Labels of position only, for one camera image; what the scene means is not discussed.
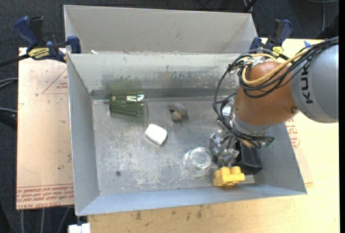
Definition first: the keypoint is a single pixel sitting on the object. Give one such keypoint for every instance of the grey metal bin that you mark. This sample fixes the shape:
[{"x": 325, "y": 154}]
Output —
[{"x": 129, "y": 156}]

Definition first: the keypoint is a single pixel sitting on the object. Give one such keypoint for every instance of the brown cardboard board red print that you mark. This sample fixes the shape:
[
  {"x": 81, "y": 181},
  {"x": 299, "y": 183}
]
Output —
[{"x": 43, "y": 118}]

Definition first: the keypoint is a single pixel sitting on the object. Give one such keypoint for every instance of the yellow toy brick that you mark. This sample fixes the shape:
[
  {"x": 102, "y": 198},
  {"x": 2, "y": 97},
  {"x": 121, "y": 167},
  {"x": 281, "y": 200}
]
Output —
[{"x": 229, "y": 176}]

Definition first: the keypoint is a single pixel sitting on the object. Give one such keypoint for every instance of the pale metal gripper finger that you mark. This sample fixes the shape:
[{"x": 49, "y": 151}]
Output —
[
  {"x": 228, "y": 157},
  {"x": 216, "y": 142}
]

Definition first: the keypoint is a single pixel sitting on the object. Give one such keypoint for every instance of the white soap bar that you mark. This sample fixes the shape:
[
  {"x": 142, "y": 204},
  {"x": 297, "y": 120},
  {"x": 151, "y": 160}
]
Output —
[{"x": 155, "y": 134}]

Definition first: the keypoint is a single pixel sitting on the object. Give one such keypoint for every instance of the dark green plastic cup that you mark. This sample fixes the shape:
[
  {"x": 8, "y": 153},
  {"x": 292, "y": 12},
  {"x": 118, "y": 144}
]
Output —
[{"x": 126, "y": 104}]

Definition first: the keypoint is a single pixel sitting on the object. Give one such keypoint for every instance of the clear glass cup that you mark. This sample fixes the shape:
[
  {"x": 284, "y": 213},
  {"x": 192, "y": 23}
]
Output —
[{"x": 197, "y": 161}]

